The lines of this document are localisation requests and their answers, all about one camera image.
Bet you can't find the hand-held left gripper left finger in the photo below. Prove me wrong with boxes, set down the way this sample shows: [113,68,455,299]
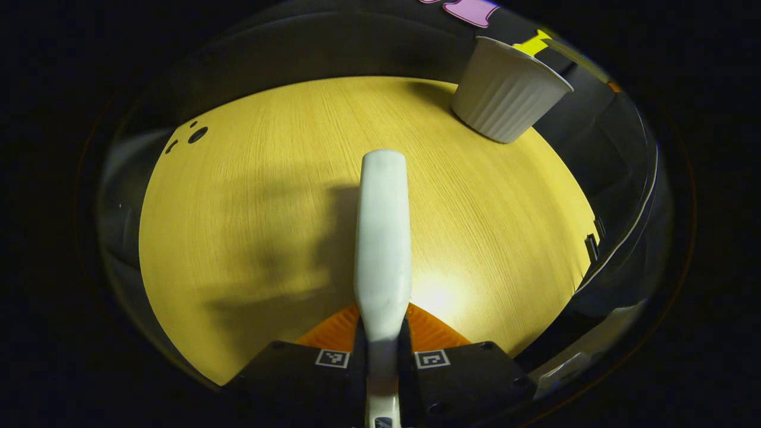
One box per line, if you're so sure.
[223,304,368,428]

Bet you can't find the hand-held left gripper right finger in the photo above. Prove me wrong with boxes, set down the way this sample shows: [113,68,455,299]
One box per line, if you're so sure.
[397,302,536,428]

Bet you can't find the small white broom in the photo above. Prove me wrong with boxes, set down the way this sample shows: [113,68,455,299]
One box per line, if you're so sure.
[354,149,413,428]

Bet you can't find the white ribbed garbage bin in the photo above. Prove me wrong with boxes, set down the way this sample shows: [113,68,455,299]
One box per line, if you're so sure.
[451,36,575,144]

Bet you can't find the wooden desktop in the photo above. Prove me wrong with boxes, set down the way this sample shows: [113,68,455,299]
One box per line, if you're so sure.
[138,75,600,387]

